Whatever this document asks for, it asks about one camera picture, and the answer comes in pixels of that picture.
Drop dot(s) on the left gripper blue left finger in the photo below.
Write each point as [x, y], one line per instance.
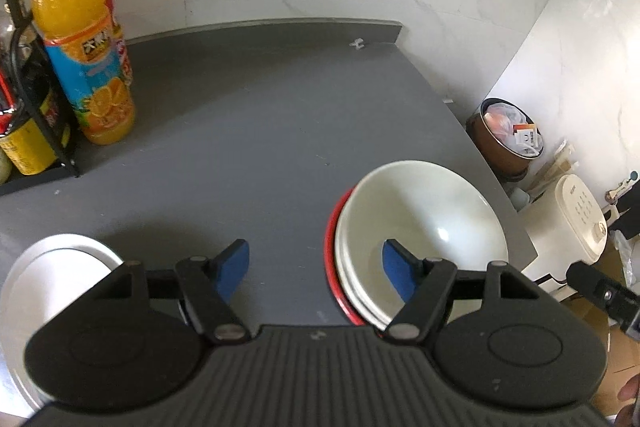
[207, 285]

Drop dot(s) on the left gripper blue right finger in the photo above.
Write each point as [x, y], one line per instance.
[424, 286]

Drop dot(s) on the large white ceramic bowl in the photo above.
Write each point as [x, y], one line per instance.
[429, 209]

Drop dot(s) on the person's right hand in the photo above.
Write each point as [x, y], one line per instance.
[628, 416]

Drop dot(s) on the cardboard box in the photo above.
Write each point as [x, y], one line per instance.
[621, 352]

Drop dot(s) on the white bowl in red bowl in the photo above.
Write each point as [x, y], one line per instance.
[358, 298]

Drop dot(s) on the white rice cooker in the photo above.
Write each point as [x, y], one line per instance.
[565, 225]

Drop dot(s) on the small grey-green cup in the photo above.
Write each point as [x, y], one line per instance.
[519, 198]

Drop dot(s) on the brown pot with packets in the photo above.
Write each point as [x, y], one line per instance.
[507, 138]

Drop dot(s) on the yellow can on shelf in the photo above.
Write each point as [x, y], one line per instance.
[25, 144]

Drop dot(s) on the red cola bottle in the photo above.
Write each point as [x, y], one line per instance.
[121, 48]

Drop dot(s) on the white clip on counter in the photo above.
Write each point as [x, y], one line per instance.
[358, 44]

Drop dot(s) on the orange juice bottle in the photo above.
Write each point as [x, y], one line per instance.
[80, 42]

